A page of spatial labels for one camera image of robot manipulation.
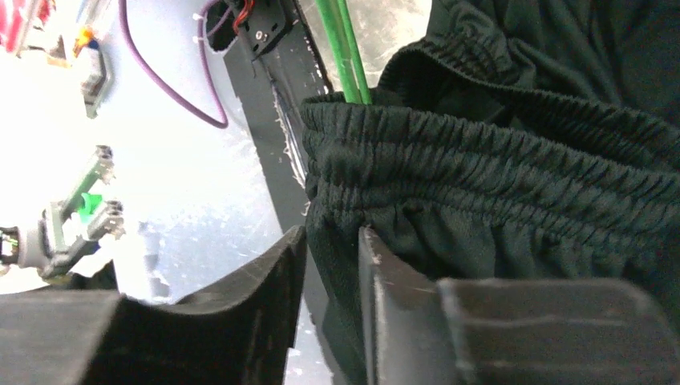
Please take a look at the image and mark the black shorts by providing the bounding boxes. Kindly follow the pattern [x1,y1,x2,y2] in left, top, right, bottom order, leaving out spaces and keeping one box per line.
[301,1,679,384]

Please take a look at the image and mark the green plastic hanger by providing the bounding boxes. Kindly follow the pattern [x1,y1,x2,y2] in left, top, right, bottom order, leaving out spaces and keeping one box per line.
[315,0,372,105]

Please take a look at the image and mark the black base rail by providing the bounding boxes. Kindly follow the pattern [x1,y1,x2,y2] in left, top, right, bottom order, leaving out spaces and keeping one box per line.
[204,0,352,385]

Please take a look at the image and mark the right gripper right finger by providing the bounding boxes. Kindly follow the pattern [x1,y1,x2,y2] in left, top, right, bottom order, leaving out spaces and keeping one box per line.
[358,228,679,384]

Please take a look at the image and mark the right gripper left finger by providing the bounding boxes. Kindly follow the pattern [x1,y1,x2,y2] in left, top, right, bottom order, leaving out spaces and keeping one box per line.
[1,226,306,384]

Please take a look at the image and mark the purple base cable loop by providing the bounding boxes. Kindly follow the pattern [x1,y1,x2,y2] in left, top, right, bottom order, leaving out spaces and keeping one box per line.
[117,0,230,130]

